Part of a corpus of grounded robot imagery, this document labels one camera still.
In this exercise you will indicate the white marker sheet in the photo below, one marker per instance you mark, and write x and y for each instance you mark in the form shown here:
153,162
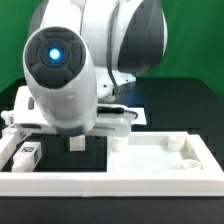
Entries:
141,117

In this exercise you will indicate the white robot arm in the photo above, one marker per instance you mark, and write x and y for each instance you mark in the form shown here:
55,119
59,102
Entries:
76,58

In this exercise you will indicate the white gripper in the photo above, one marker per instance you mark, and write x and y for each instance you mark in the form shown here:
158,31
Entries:
108,119

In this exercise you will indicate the white U-shaped fence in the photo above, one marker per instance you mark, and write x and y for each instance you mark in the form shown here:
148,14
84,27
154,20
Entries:
121,183

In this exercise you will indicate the white square tabletop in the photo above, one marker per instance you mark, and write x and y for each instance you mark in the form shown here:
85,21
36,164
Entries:
160,152

